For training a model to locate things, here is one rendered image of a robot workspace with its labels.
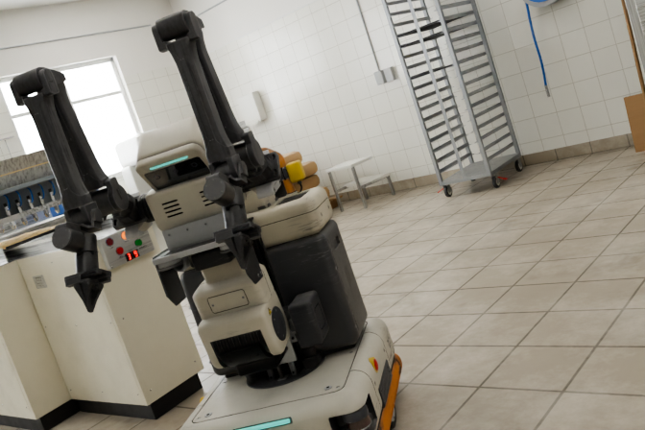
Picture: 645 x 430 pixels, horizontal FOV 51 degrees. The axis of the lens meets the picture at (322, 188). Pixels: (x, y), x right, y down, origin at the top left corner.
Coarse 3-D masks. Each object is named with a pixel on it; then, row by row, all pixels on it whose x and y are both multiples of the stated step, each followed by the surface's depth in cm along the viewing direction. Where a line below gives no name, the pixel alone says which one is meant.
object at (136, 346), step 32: (32, 256) 321; (64, 256) 301; (32, 288) 331; (64, 288) 310; (128, 288) 298; (160, 288) 310; (64, 320) 319; (96, 320) 300; (128, 320) 295; (160, 320) 307; (64, 352) 330; (96, 352) 309; (128, 352) 293; (160, 352) 304; (192, 352) 316; (96, 384) 319; (128, 384) 300; (160, 384) 302; (192, 384) 317; (128, 416) 315; (160, 416) 302
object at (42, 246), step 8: (40, 240) 313; (48, 240) 308; (16, 248) 330; (24, 248) 325; (32, 248) 320; (40, 248) 315; (48, 248) 310; (56, 248) 306; (8, 256) 339; (16, 256) 333; (24, 256) 328
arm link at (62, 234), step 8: (96, 208) 181; (96, 216) 180; (64, 224) 172; (72, 224) 174; (80, 224) 176; (96, 224) 180; (56, 232) 172; (64, 232) 171; (72, 232) 171; (80, 232) 175; (88, 232) 182; (56, 240) 171; (64, 240) 170; (72, 240) 171; (80, 240) 173; (64, 248) 170; (72, 248) 172; (80, 248) 174
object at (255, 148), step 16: (176, 16) 164; (160, 32) 165; (176, 32) 165; (208, 64) 175; (208, 80) 175; (224, 96) 179; (224, 112) 178; (224, 128) 179; (240, 128) 182; (256, 144) 183; (224, 160) 181; (256, 160) 180
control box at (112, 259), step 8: (120, 232) 296; (144, 232) 305; (104, 240) 290; (120, 240) 295; (128, 240) 298; (144, 240) 304; (104, 248) 289; (112, 248) 292; (128, 248) 298; (136, 248) 301; (144, 248) 303; (152, 248) 306; (104, 256) 290; (112, 256) 291; (120, 256) 294; (136, 256) 300; (112, 264) 291; (120, 264) 293
